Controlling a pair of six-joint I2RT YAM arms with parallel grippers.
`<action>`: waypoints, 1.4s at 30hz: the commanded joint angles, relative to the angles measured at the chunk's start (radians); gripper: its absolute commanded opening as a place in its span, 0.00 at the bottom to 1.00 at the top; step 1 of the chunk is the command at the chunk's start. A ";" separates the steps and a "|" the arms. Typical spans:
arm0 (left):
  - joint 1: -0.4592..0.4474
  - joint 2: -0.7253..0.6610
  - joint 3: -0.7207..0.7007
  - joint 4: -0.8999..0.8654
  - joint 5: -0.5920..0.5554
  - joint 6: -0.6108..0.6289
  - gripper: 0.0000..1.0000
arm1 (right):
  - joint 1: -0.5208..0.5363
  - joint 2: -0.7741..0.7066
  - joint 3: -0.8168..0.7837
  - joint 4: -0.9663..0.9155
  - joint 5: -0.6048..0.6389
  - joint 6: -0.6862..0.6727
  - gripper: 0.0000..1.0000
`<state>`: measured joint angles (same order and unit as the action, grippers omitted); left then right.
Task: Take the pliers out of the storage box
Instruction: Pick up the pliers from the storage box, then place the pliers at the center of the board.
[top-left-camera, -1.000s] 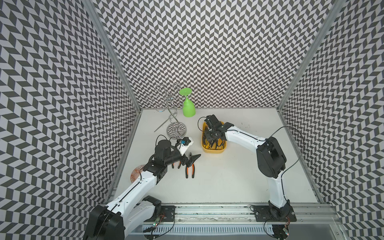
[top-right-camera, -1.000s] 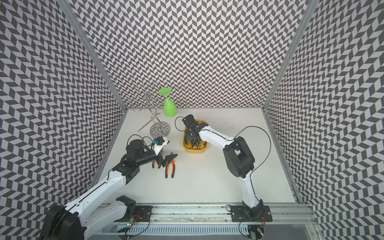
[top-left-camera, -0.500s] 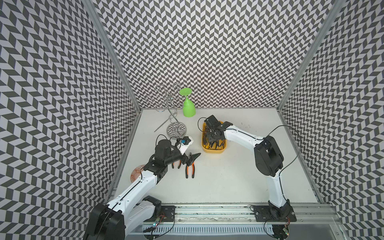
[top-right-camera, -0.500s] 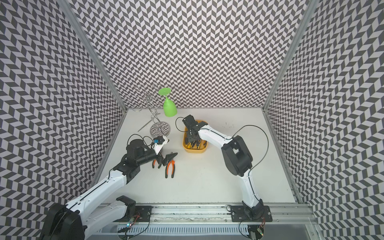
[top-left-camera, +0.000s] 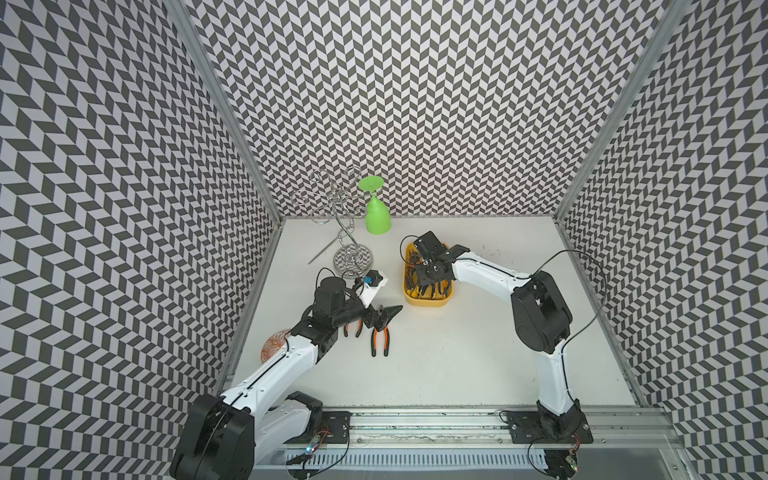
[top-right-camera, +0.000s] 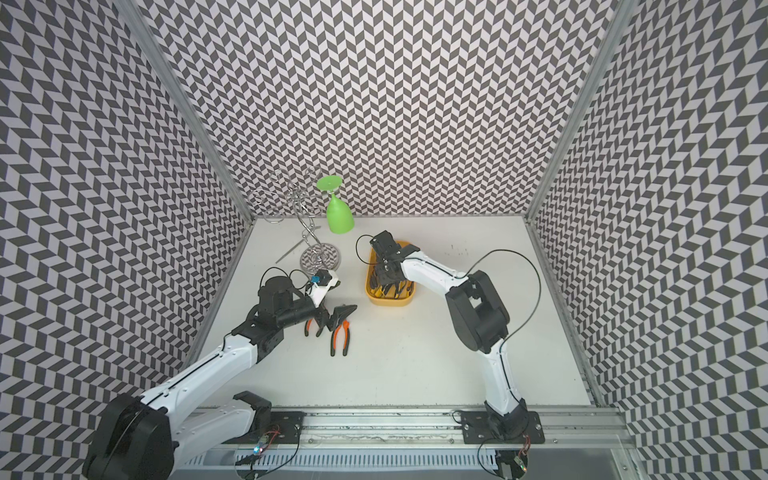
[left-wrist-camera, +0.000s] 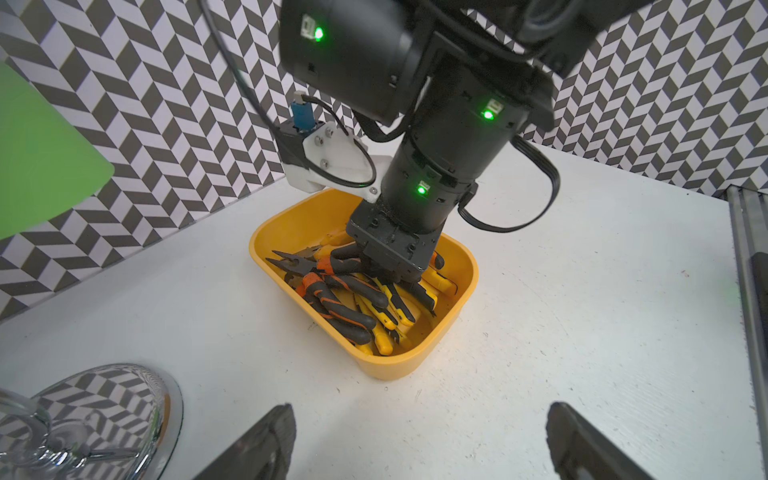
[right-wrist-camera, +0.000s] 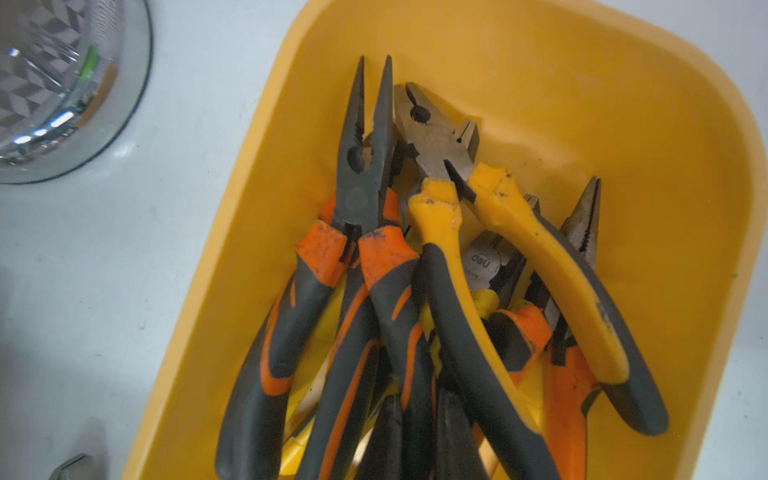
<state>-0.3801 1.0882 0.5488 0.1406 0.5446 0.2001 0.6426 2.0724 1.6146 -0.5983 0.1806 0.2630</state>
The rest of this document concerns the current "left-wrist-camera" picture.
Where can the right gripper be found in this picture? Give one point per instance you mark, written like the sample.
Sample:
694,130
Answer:
399,253

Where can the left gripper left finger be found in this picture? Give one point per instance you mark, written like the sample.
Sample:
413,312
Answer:
262,452

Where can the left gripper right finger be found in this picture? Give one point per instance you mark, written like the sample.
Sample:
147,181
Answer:
580,451

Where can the orange black long-nose pliers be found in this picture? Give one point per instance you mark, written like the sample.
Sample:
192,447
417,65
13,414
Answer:
336,273

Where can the yellow storage box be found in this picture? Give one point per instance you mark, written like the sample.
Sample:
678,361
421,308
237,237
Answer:
308,222

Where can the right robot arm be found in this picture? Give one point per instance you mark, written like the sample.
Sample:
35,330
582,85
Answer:
454,81

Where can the yellow black pliers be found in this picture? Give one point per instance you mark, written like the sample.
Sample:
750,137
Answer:
403,321

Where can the orange grey pliers in box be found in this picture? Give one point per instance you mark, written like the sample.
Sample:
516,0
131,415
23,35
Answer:
354,326

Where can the chrome glass holder stand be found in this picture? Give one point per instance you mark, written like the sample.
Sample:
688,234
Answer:
115,421

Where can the green plastic wine glass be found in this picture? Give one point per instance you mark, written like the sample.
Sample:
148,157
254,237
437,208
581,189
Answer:
47,166

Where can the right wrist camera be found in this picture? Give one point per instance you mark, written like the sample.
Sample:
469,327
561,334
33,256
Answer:
317,151

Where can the aluminium front rail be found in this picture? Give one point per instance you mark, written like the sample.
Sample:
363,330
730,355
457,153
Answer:
748,211

